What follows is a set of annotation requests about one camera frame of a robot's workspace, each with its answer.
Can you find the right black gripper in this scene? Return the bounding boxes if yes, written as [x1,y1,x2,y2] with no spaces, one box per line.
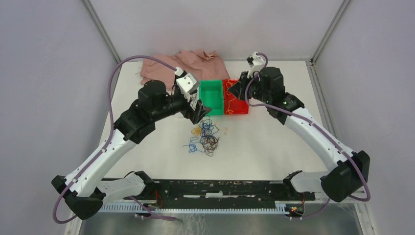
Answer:
[228,71,270,104]

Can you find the yellow thin wire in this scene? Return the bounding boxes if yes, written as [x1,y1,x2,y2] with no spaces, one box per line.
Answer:
[224,79,244,116]

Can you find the coloured wire bundle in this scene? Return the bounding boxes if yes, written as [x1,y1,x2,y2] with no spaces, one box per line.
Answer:
[183,117,229,158]

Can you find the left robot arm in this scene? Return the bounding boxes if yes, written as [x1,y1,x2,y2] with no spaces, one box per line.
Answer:
[52,77,210,220]

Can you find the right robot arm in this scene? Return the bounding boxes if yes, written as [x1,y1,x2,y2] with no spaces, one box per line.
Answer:
[228,67,371,202]

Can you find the white plastic bin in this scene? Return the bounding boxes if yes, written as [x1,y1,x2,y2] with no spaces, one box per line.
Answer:
[190,83,200,109]

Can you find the red plastic bin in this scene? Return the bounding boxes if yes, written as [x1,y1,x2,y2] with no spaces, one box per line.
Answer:
[222,79,249,115]

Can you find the green plastic bin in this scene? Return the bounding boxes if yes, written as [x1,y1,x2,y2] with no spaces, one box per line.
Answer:
[199,80,225,116]

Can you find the pink crumpled cloth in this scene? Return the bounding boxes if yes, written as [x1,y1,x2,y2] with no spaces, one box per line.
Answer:
[135,49,231,92]

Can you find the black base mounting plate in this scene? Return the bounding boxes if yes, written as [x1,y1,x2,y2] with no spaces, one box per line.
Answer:
[135,179,316,209]

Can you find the white slotted cable duct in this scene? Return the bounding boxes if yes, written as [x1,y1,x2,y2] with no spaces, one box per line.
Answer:
[99,202,302,215]

